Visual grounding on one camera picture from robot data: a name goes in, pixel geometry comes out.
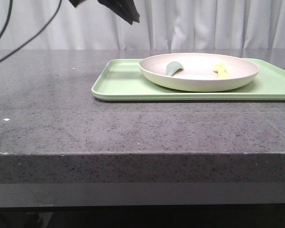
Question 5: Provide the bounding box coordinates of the white curtain backdrop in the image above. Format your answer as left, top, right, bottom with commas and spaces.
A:
0, 0, 285, 50

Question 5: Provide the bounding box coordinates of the yellow plastic fork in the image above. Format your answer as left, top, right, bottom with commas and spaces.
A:
213, 62, 229, 79

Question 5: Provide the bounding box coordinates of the black cable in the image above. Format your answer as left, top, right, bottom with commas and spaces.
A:
0, 0, 14, 51
0, 0, 63, 69

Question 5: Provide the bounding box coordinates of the light green serving tray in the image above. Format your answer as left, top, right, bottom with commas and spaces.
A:
91, 59, 285, 101

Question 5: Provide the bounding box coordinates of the green plastic spoon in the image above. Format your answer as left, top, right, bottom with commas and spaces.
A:
165, 61, 183, 76

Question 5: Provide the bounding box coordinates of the beige round plate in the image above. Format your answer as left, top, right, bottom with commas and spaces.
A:
139, 53, 259, 92

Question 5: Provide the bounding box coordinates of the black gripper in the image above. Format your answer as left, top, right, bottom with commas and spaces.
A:
68, 0, 141, 26

